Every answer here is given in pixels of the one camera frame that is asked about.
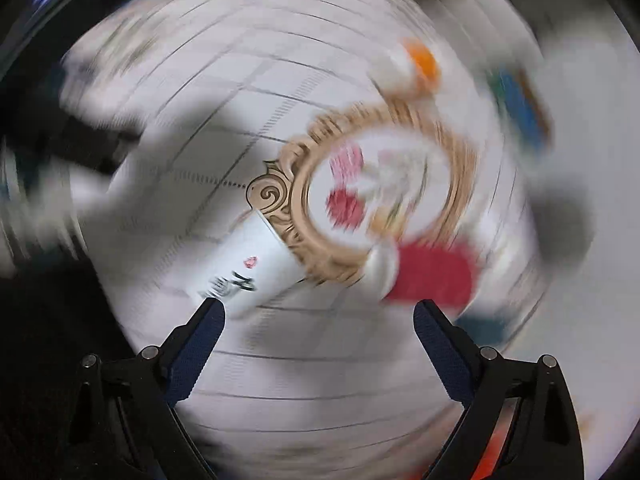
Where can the red cup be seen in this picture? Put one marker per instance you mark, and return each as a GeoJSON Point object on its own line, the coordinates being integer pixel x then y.
{"type": "Point", "coordinates": [430, 272]}

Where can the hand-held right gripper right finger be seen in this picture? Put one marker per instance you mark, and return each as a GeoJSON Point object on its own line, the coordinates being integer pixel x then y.
{"type": "Point", "coordinates": [442, 347]}

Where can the white printed paper cup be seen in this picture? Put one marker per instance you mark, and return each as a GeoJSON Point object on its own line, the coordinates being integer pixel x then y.
{"type": "Point", "coordinates": [252, 265]}

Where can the blue and brown object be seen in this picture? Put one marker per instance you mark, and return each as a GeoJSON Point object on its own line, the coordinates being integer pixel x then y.
{"type": "Point", "coordinates": [522, 105]}

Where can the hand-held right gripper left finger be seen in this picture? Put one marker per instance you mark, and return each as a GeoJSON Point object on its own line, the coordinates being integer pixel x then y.
{"type": "Point", "coordinates": [197, 347]}

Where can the orange and white cup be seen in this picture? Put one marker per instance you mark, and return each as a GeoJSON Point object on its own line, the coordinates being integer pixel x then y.
{"type": "Point", "coordinates": [412, 67]}

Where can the white gridded printed mat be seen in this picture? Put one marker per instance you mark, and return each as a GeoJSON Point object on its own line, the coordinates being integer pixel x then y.
{"type": "Point", "coordinates": [310, 210]}

